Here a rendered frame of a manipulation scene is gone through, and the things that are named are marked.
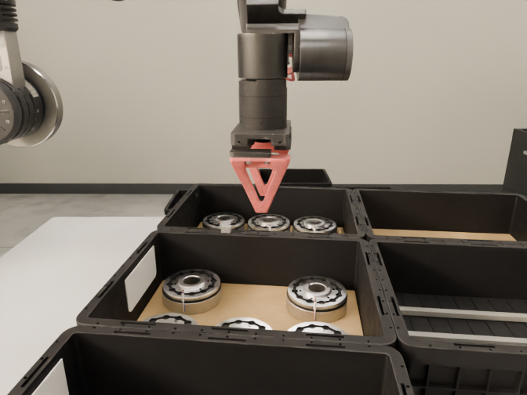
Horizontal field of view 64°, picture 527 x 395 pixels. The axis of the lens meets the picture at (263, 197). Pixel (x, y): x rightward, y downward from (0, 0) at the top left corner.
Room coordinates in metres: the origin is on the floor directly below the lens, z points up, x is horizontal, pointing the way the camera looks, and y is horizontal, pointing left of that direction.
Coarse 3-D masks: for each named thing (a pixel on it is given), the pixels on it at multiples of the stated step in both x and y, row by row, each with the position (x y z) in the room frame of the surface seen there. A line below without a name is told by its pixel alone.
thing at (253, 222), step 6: (258, 216) 0.98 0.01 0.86; (276, 216) 0.98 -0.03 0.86; (282, 216) 0.98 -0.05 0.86; (252, 222) 0.95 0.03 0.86; (258, 222) 0.94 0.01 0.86; (282, 222) 0.94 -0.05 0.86; (288, 222) 0.94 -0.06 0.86; (252, 228) 0.92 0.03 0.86; (258, 228) 0.90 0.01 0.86; (264, 228) 0.90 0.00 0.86; (276, 228) 0.90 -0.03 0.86; (282, 228) 0.91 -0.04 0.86
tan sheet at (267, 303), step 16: (160, 288) 0.69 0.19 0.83; (224, 288) 0.69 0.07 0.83; (240, 288) 0.69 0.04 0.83; (256, 288) 0.69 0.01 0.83; (272, 288) 0.69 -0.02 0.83; (160, 304) 0.64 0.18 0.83; (224, 304) 0.64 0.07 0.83; (240, 304) 0.64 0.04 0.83; (256, 304) 0.64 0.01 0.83; (272, 304) 0.64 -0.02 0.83; (352, 304) 0.64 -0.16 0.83; (208, 320) 0.59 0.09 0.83; (224, 320) 0.59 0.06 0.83; (272, 320) 0.59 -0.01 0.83; (288, 320) 0.59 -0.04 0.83; (352, 320) 0.59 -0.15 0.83
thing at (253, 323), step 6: (234, 318) 0.55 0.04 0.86; (240, 318) 0.55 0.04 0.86; (246, 318) 0.55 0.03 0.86; (252, 318) 0.55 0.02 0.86; (216, 324) 0.54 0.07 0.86; (222, 324) 0.54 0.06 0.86; (228, 324) 0.54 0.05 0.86; (234, 324) 0.54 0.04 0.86; (240, 324) 0.54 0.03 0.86; (246, 324) 0.54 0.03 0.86; (252, 324) 0.54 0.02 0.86; (258, 324) 0.54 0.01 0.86; (264, 324) 0.54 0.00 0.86
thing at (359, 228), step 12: (192, 192) 0.97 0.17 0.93; (348, 192) 0.96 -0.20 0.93; (180, 204) 0.88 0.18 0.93; (168, 216) 0.81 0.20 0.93; (168, 228) 0.74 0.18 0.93; (180, 228) 0.74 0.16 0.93; (192, 228) 0.75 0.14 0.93; (204, 228) 0.74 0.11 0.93; (216, 228) 0.74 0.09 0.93; (360, 228) 0.74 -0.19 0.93
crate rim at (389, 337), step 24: (144, 240) 0.69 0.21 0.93; (288, 240) 0.70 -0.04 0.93; (312, 240) 0.70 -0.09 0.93; (336, 240) 0.69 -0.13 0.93; (360, 240) 0.69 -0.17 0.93; (384, 312) 0.47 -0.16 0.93; (264, 336) 0.42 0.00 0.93; (288, 336) 0.42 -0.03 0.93; (312, 336) 0.42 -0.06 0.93; (336, 336) 0.42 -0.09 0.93; (360, 336) 0.42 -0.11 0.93; (384, 336) 0.42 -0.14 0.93
